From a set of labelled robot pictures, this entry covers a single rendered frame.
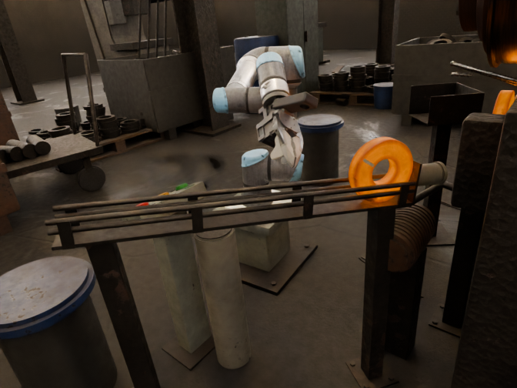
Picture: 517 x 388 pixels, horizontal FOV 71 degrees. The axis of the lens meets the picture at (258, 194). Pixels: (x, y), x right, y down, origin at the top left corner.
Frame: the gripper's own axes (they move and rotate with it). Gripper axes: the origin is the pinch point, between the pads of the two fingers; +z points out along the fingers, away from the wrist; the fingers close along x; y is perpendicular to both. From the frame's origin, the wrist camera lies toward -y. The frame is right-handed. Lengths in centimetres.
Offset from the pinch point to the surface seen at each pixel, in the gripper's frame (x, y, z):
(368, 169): -12.9, -10.5, 3.7
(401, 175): -22.0, -13.9, 4.2
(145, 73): -54, 193, -232
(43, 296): 31, 69, 16
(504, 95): -49, -38, -18
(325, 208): -9.2, 0.8, 9.6
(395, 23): -500, 72, -547
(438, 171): -30.2, -19.8, 3.3
